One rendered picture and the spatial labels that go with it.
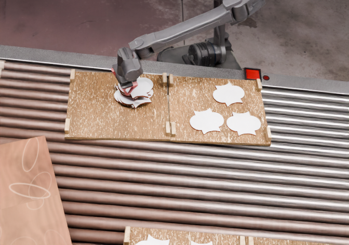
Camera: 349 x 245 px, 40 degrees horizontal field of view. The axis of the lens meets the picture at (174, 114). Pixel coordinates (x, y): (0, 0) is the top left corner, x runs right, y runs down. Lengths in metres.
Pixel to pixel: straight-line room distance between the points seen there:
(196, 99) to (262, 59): 1.72
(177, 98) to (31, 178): 0.71
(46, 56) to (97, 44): 1.42
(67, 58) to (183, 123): 0.61
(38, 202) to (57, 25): 2.31
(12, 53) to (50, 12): 1.66
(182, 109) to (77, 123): 0.43
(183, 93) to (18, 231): 0.90
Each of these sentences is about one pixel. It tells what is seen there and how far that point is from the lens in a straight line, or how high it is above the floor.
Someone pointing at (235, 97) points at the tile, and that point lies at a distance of 2.07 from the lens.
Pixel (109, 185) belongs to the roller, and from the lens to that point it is 1.78.
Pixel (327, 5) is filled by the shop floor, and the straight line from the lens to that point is 4.46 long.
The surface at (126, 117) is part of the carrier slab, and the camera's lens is 1.94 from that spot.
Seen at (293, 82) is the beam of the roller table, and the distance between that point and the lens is 2.27.
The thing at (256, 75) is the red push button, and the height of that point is 0.93.
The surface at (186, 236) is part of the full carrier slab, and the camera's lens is 1.69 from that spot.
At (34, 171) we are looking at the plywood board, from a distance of 1.69.
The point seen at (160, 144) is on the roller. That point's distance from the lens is 1.89.
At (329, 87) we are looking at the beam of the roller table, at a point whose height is 0.92.
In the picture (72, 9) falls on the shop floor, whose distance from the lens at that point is 3.90.
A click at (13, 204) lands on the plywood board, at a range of 1.63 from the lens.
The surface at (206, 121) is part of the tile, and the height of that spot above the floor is 0.94.
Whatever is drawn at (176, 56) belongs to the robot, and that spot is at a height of 0.24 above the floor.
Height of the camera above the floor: 2.45
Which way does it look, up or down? 50 degrees down
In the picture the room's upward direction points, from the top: 11 degrees clockwise
